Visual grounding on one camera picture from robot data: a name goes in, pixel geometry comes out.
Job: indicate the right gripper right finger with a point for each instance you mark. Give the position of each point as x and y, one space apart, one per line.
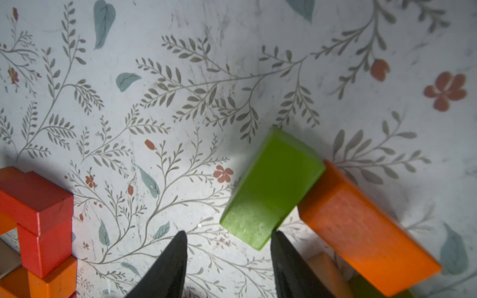
293 277

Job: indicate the red rectangular block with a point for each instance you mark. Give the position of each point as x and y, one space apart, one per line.
40 255
35 203

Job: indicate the natural wood block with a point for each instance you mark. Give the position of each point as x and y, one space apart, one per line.
10 260
328 274

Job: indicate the orange rectangular block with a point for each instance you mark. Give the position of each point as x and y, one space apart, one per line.
7 220

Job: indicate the green block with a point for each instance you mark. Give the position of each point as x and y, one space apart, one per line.
363 289
280 175

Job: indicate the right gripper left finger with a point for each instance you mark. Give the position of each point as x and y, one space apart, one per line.
166 277

